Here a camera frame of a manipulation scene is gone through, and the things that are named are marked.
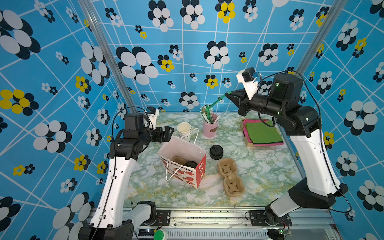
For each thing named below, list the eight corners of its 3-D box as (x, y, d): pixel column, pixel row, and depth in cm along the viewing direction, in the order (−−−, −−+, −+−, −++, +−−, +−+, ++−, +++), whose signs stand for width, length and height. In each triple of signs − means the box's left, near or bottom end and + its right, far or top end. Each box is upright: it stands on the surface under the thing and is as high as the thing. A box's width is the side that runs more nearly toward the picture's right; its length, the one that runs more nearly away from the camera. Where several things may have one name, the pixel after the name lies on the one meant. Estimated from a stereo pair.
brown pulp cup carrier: (226, 199, 81) (227, 196, 76) (215, 164, 93) (216, 160, 89) (245, 195, 82) (248, 191, 77) (231, 161, 95) (233, 156, 90)
